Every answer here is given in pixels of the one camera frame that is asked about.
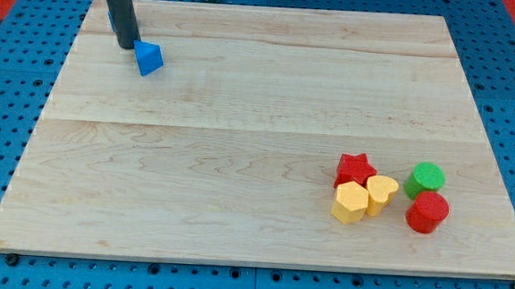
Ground green cylinder block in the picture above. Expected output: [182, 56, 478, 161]
[403, 162, 446, 200]

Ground blue block behind rod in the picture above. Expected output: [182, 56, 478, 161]
[107, 11, 116, 32]

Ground yellow heart block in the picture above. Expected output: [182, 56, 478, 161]
[366, 175, 400, 217]

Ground blue perforated base mat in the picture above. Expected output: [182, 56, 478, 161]
[0, 0, 515, 289]

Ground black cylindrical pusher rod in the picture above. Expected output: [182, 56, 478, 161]
[106, 0, 140, 50]

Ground yellow hexagon block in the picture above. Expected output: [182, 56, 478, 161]
[331, 182, 369, 225]

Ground red star block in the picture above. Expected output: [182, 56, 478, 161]
[333, 153, 377, 188]

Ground light wooden board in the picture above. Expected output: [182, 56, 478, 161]
[0, 0, 515, 279]

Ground blue triangle block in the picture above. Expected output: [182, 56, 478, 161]
[134, 40, 164, 77]

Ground red cylinder block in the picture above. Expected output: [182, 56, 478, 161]
[405, 191, 450, 234]

